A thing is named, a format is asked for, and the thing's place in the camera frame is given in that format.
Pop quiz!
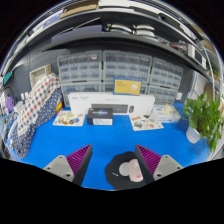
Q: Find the green potted plant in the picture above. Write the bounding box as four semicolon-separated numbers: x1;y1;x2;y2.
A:
182;93;224;154

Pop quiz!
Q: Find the white keyboard box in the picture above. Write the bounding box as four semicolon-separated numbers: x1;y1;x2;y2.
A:
67;92;157;116

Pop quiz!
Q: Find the white blue tissue box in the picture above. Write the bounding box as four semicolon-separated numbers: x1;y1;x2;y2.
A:
150;104;182;124

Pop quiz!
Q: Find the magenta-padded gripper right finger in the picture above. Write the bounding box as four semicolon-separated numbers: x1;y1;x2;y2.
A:
134;143;184;185

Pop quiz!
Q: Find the clear plastic drawer cabinet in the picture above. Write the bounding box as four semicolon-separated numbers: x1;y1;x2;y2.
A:
102;50;153;83
57;51;103;83
102;81;149;96
60;81;103;108
146;84;179;106
151;58;184;89

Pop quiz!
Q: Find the yellow card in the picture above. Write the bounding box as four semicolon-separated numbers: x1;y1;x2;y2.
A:
113;77;142;97

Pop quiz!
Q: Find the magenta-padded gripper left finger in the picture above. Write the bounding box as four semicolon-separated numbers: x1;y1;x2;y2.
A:
43;143;94;187

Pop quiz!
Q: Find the small dark box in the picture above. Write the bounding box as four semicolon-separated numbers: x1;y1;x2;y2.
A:
86;107;114;127

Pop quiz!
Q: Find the red blue checkered cloth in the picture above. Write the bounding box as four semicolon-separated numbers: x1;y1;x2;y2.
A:
16;72;61;138

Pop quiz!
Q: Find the navy polka dot cloth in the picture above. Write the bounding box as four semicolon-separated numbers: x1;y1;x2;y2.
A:
11;87;64;160

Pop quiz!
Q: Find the purple plush toy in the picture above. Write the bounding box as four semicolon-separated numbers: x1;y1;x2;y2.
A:
4;96;15;113

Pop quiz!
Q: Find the yellow red toy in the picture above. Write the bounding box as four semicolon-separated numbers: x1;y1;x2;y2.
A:
54;101;64;113

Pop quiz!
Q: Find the food sticker sheet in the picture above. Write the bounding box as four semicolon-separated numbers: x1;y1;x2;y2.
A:
52;109;86;128
129;114;165;132

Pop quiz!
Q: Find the black fuzzy mouse pad with eyes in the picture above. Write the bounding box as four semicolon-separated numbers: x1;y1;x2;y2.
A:
104;151;148;191

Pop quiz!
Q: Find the white wicker basket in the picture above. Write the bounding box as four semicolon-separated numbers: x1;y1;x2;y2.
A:
28;63;53;88

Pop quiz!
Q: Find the pink beige computer mouse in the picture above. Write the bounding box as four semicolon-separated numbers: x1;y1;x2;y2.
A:
128;158;145;183

